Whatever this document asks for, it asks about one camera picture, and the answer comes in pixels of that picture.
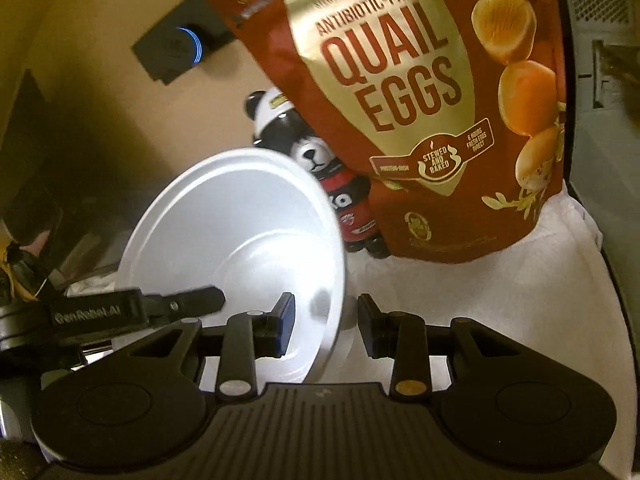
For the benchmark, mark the white round bowl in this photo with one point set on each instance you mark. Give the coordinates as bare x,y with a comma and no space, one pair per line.
254,224

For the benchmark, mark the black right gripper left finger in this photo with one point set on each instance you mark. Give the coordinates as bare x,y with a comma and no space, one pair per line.
250,336

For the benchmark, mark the cluttered items at left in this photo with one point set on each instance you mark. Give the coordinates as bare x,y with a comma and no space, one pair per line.
24,278

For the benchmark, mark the red quail eggs bag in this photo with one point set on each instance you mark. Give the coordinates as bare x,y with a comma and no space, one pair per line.
453,109

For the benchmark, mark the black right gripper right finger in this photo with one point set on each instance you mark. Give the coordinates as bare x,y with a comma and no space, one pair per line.
399,336

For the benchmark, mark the panda figure cola bottle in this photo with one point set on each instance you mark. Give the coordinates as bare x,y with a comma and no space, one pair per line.
278,126

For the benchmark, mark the black device with blue ring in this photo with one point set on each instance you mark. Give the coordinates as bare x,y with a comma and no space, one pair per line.
181,40

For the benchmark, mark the white textured cloth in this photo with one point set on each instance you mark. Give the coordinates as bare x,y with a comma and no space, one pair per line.
551,291

